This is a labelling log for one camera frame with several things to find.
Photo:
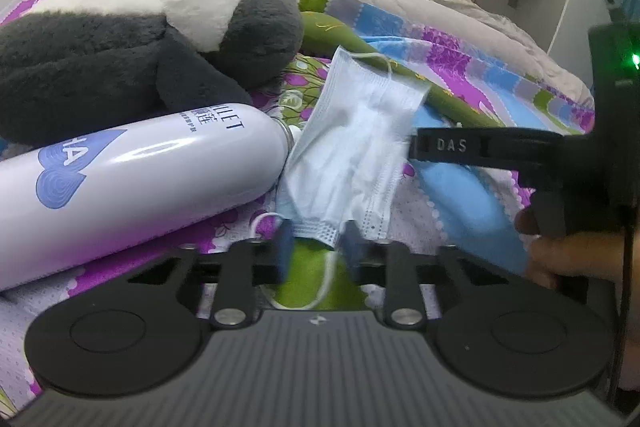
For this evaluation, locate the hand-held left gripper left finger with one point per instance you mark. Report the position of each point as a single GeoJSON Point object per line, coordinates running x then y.
{"type": "Point", "coordinates": [282, 249]}

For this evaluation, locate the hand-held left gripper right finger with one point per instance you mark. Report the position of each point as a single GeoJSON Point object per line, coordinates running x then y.
{"type": "Point", "coordinates": [357, 252]}

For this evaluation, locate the blue face mask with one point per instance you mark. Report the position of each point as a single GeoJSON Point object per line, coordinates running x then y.
{"type": "Point", "coordinates": [350, 147]}

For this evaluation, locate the person's right hand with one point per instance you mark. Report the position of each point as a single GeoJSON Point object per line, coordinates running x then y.
{"type": "Point", "coordinates": [565, 259]}

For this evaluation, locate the white spray can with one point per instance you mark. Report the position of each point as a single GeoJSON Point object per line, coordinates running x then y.
{"type": "Point", "coordinates": [150, 177]}

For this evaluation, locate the green plush stick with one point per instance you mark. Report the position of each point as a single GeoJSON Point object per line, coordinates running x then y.
{"type": "Point", "coordinates": [325, 29]}

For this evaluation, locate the grey white penguin plush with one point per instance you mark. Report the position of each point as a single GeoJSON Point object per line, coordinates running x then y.
{"type": "Point", "coordinates": [100, 57]}

